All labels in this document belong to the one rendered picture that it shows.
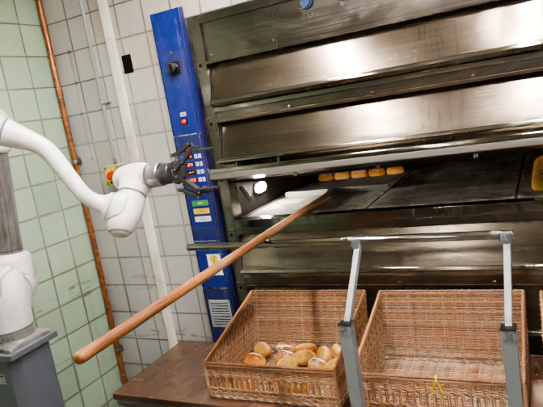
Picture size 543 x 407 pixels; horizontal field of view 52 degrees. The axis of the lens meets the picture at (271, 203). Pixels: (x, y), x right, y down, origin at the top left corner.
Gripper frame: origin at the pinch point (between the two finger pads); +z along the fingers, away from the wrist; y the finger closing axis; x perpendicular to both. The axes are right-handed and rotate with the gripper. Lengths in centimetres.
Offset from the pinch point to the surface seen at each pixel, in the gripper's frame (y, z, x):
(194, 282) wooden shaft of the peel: 29.3, 7.2, 32.3
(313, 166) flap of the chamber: 8.4, 20.8, -40.1
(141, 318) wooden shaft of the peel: 30, 7, 58
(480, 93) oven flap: -10, 83, -56
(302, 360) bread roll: 87, 7, -31
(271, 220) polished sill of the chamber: 32, -9, -55
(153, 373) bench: 91, -62, -20
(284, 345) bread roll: 84, -4, -39
